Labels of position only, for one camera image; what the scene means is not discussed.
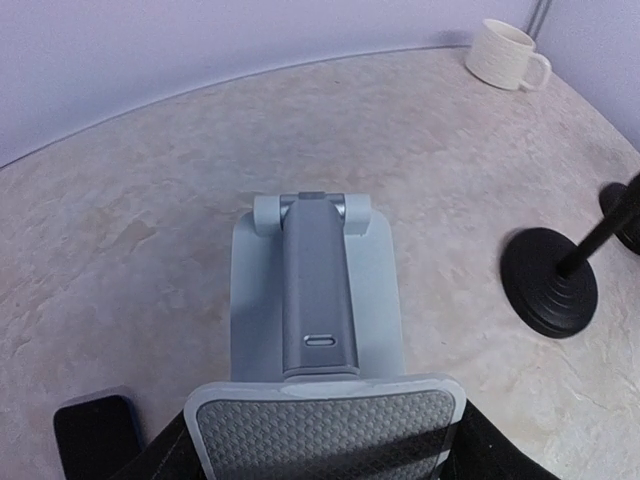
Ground white ceramic mug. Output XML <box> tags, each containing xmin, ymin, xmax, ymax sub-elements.
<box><xmin>464</xmin><ymin>19</ymin><xmax>552</xmax><ymax>91</ymax></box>

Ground grey folding phone stand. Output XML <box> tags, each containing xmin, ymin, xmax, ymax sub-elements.
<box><xmin>183</xmin><ymin>193</ymin><xmax>466</xmax><ymax>479</ymax></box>

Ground right aluminium frame post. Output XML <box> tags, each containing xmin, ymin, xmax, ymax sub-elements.
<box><xmin>525</xmin><ymin>0</ymin><xmax>553</xmax><ymax>40</ymax></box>

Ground tall black phone stand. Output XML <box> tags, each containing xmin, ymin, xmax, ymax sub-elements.
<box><xmin>499</xmin><ymin>177</ymin><xmax>639</xmax><ymax>339</ymax></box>

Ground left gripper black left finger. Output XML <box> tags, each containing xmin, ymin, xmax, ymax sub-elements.
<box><xmin>110</xmin><ymin>411</ymin><xmax>206</xmax><ymax>480</ymax></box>

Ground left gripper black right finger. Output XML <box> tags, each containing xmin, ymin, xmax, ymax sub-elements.
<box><xmin>440</xmin><ymin>400</ymin><xmax>558</xmax><ymax>480</ymax></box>

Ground blue phone black screen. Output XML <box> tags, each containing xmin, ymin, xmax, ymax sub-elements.
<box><xmin>53</xmin><ymin>394</ymin><xmax>143</xmax><ymax>479</ymax></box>

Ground short bent black phone stand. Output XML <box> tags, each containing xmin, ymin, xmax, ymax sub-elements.
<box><xmin>598</xmin><ymin>182</ymin><xmax>639</xmax><ymax>255</ymax></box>

